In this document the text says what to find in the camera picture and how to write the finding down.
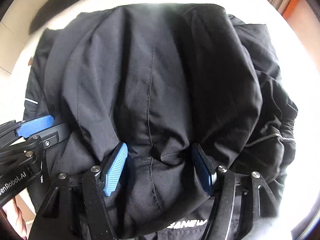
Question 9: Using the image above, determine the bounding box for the black hooded jacket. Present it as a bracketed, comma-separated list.
[23, 4, 298, 239]

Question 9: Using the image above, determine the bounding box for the person's left hand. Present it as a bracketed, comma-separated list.
[2, 197, 27, 239]

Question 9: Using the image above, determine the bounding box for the white wardrobe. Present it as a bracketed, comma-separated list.
[1, 0, 35, 73]

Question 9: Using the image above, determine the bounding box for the floral quilted bedspread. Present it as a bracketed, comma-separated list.
[1, 0, 319, 239]

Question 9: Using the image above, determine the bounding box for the orange curtain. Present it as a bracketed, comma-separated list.
[282, 0, 300, 21]

